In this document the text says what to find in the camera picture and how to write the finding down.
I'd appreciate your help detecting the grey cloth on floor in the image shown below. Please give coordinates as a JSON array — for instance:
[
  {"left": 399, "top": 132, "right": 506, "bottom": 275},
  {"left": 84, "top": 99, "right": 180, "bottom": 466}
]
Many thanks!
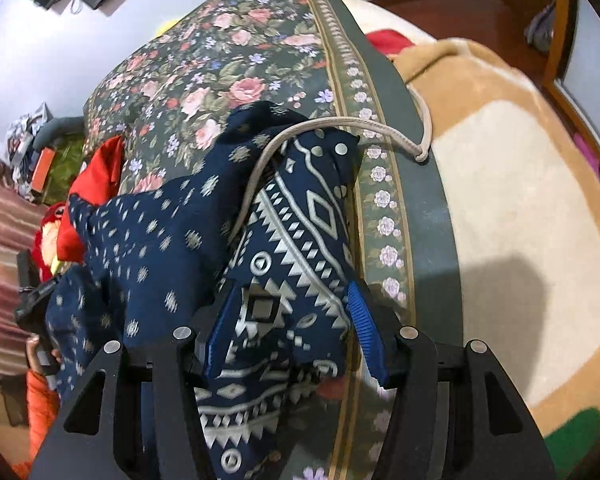
[{"left": 525, "top": 0, "right": 558, "bottom": 53}]

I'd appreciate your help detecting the navy patterned hoodie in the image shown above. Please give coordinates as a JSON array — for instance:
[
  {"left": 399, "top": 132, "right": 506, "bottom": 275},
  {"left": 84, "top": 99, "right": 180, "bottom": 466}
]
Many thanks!
[{"left": 45, "top": 85, "right": 433, "bottom": 480}]

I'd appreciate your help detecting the grey plush cushion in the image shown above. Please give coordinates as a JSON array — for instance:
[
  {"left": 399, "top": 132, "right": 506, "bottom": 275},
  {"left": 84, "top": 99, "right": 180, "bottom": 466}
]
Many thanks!
[{"left": 32, "top": 116, "right": 88, "bottom": 148}]

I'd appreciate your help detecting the green patterned bag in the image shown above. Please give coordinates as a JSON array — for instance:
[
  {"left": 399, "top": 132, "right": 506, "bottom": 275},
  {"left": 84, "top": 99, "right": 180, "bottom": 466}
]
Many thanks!
[{"left": 45, "top": 135, "right": 88, "bottom": 191}]

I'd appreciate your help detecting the orange box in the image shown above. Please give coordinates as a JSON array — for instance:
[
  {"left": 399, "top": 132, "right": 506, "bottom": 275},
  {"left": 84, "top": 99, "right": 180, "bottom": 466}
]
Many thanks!
[{"left": 31, "top": 146, "right": 56, "bottom": 196}]

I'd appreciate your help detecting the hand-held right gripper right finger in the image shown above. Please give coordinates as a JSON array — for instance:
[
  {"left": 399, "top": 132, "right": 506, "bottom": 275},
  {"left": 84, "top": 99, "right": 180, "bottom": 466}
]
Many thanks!
[{"left": 347, "top": 280, "right": 556, "bottom": 480}]

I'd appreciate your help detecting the striped brown curtain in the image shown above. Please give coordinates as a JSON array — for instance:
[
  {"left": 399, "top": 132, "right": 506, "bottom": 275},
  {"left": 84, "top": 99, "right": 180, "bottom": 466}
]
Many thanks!
[{"left": 0, "top": 132, "right": 51, "bottom": 391}]

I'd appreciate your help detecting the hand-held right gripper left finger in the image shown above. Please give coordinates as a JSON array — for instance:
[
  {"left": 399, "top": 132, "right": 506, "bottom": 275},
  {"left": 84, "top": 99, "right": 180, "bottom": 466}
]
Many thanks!
[{"left": 27, "top": 285, "right": 241, "bottom": 480}]

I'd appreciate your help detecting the red and yellow plush toy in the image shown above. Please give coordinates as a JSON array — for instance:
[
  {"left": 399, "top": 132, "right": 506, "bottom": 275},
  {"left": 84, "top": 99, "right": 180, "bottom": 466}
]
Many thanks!
[{"left": 32, "top": 202, "right": 68, "bottom": 281}]

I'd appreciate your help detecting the pink object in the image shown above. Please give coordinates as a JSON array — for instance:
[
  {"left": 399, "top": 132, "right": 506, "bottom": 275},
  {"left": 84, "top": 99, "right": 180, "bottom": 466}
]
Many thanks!
[{"left": 575, "top": 132, "right": 600, "bottom": 177}]

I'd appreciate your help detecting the red cloth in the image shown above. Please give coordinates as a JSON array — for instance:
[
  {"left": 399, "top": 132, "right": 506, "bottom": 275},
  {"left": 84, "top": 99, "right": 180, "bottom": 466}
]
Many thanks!
[
  {"left": 367, "top": 30, "right": 416, "bottom": 57},
  {"left": 60, "top": 135, "right": 126, "bottom": 266}
]

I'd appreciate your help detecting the beige and cream blanket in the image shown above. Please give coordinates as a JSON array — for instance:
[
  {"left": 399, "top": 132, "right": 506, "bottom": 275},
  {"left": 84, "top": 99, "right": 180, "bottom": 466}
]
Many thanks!
[{"left": 330, "top": 0, "right": 600, "bottom": 466}]

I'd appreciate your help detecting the pile of clutter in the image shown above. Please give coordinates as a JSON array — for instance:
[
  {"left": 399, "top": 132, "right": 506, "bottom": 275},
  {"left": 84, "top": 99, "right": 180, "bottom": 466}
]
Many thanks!
[{"left": 5, "top": 102, "right": 56, "bottom": 171}]

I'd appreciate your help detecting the dark green floral blanket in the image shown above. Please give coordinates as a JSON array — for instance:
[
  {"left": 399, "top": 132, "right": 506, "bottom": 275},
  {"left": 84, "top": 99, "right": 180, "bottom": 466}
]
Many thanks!
[{"left": 82, "top": 0, "right": 463, "bottom": 480}]

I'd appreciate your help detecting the person's left hand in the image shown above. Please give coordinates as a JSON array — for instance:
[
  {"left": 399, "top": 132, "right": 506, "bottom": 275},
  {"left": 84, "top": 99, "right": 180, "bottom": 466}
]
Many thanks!
[{"left": 24, "top": 335, "right": 63, "bottom": 376}]

